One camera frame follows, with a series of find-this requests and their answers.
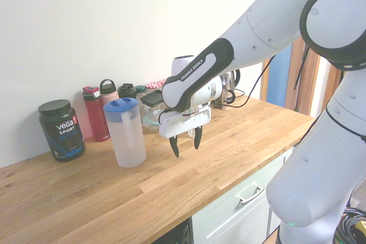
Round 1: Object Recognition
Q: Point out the jar with red checkered lid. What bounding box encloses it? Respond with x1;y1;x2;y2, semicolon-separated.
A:
145;81;166;92

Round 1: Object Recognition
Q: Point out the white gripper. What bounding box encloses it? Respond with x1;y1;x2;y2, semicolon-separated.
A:
158;105;213;158

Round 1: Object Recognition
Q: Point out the black Vega protein tub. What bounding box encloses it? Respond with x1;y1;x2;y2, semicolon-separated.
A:
38;99;86;162

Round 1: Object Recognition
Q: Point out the glass French press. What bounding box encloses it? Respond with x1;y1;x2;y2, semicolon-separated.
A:
213;72;236;110

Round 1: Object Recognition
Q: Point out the black shaker bottle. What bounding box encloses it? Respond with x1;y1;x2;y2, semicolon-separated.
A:
117;83;138;99

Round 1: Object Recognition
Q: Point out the wooden door frame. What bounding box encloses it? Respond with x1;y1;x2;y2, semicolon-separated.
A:
268;0;344;119

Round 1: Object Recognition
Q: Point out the yellow plastic box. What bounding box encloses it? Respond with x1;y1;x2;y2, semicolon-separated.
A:
353;221;366;235

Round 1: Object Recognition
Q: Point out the glass container teal clip lid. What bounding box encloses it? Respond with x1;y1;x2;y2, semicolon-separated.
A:
142;114;161;134

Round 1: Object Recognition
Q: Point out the translucent pitcher with blue lid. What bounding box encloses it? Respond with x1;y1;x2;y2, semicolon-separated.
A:
102;97;147;168

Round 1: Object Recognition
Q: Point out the red water bottle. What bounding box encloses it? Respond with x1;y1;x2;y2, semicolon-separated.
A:
82;85;111;143

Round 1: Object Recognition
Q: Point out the pink water bottle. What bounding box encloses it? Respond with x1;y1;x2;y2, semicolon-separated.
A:
99;79;118;105

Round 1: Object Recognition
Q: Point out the white cabinet drawer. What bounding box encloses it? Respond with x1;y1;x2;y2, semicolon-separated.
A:
191;146;295;244

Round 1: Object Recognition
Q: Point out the bundle of floor cables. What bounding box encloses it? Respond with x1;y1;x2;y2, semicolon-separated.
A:
334;206;366;244

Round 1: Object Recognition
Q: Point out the glass jar with green lid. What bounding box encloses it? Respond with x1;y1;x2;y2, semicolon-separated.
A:
134;85;148;105

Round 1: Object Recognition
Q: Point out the square container with black lid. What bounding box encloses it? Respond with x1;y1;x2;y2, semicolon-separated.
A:
140;89;165;119

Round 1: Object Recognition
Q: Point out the silver drawer handle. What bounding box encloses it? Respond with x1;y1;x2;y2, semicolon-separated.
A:
236;184;265;205

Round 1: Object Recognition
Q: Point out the black dishwasher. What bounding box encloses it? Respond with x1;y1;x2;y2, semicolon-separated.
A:
148;217;193;244

